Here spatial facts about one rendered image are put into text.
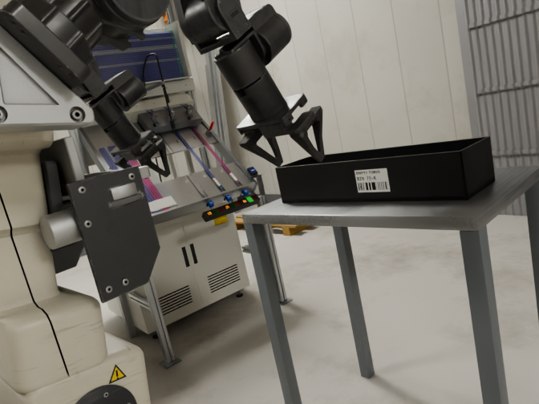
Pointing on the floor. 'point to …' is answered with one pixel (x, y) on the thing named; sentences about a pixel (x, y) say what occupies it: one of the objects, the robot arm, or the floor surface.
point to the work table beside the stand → (334, 215)
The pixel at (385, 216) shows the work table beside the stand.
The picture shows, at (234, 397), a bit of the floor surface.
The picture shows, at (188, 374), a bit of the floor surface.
